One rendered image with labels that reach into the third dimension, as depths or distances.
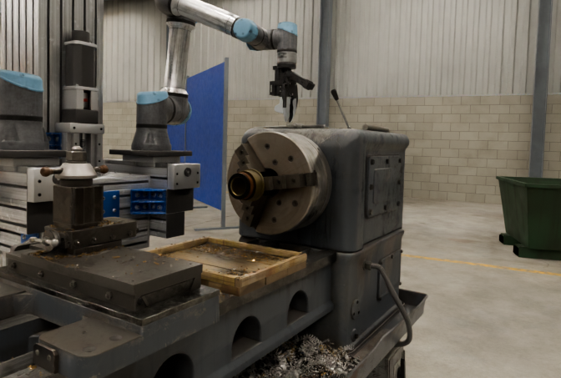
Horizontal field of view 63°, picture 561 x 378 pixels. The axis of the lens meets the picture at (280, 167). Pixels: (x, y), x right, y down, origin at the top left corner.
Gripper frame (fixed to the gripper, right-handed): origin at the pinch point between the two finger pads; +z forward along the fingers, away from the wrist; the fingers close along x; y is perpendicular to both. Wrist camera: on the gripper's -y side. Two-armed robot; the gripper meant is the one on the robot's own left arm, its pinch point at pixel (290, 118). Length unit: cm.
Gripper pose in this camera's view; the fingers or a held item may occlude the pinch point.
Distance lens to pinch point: 171.3
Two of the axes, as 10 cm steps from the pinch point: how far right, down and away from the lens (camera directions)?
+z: -0.3, 10.0, 0.5
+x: -5.3, 0.3, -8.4
